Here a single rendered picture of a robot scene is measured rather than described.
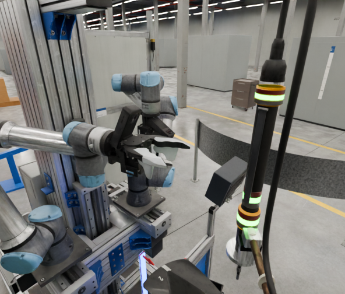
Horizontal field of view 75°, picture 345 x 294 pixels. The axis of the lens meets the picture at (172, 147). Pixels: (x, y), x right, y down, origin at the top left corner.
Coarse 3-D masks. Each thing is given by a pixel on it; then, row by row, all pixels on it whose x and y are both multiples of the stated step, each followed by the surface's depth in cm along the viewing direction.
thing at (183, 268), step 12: (168, 264) 79; (180, 264) 80; (192, 264) 82; (156, 276) 72; (192, 276) 74; (204, 276) 76; (144, 288) 67; (156, 288) 68; (204, 288) 70; (216, 288) 71
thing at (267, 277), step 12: (288, 0) 30; (312, 0) 23; (312, 12) 24; (312, 24) 24; (276, 36) 33; (300, 48) 25; (300, 60) 26; (300, 72) 26; (300, 84) 27; (288, 108) 28; (288, 120) 28; (288, 132) 29; (276, 168) 31; (276, 180) 32; (276, 192) 33; (264, 228) 35; (264, 240) 35; (264, 252) 35; (264, 264) 34; (264, 276) 34
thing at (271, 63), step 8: (280, 40) 32; (272, 48) 33; (280, 48) 33; (272, 56) 33; (280, 56) 33; (264, 64) 34; (272, 64) 33; (280, 64) 33; (264, 72) 34; (272, 72) 33; (280, 72) 33; (264, 80) 34; (272, 80) 34; (280, 80) 34; (240, 232) 47
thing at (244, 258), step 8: (256, 232) 43; (232, 240) 52; (240, 240) 44; (248, 240) 42; (256, 240) 42; (232, 248) 50; (240, 248) 44; (248, 248) 43; (232, 256) 49; (240, 256) 46; (248, 256) 46; (240, 264) 48; (248, 264) 47
